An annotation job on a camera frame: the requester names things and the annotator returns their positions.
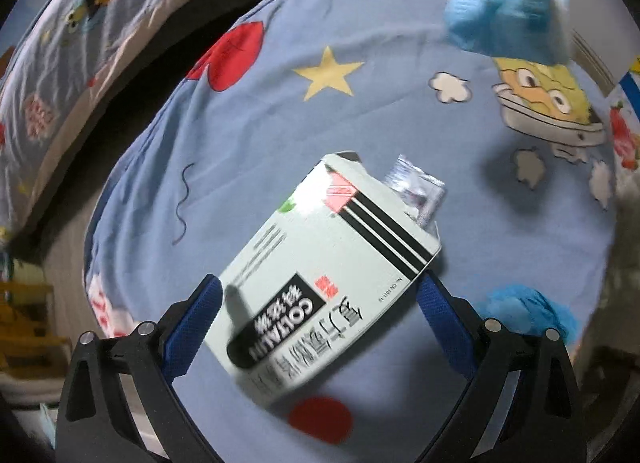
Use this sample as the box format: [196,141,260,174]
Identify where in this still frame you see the dark blue paper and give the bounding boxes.
[474,284,580,346]

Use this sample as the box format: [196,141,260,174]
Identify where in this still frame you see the blue cartoon duvet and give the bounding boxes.
[1,0,191,244]

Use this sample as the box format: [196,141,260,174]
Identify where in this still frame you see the wooden nightstand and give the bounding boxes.
[1,281,70,379]

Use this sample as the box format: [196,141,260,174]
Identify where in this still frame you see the blue cartoon pillow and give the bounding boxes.
[81,0,618,463]

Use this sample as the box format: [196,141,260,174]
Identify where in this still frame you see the blue face mask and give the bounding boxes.
[444,0,572,66]

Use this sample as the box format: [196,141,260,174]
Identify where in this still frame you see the white coltalin medicine box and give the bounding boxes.
[205,152,440,408]

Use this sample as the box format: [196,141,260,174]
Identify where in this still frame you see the silver medicine sachet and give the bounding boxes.
[384,154,447,230]

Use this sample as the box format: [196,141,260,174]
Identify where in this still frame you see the strawberry printed paper sheet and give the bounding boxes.
[608,56,640,173]

